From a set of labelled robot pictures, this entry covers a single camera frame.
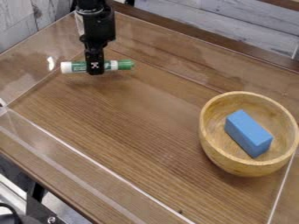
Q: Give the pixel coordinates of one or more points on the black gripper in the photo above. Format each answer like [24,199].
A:
[98,25]

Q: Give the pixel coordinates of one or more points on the green white marker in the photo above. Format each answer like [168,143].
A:
[69,67]

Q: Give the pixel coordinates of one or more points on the brown wooden bowl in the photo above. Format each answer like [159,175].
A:
[222,149]

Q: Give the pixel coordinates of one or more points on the clear acrylic corner brace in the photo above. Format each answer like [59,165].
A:
[79,24]

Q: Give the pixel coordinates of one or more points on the blue foam block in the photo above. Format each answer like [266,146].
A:
[247,133]

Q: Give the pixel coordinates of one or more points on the clear acrylic tray wall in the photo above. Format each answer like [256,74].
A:
[111,141]

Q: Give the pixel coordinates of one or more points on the black metal table bracket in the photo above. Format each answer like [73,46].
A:
[36,209]

